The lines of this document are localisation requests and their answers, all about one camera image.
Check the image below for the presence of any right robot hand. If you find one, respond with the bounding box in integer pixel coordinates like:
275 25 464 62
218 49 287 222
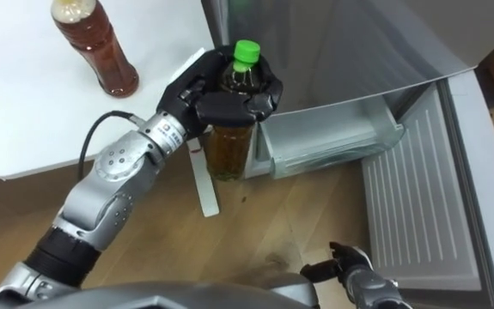
300 240 375 287

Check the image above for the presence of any grey fridge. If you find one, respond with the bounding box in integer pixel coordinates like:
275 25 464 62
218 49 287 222
201 0 494 181

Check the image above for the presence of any brown tea bottle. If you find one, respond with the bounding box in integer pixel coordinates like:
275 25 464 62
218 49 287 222
50 0 140 99

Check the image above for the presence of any open grey fridge door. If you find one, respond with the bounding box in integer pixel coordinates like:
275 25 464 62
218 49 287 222
360 68 494 309

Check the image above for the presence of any green cap tea bottle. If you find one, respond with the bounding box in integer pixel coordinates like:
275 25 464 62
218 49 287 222
203 39 269 182

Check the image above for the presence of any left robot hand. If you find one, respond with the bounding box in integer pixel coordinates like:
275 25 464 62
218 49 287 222
156 45 284 141

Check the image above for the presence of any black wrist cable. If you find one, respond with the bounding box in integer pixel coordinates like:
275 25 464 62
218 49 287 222
76 110 147 182

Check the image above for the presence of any robot body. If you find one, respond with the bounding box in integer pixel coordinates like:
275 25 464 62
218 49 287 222
14 272 321 309

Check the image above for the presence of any white table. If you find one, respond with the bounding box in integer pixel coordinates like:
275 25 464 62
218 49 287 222
0 0 222 218

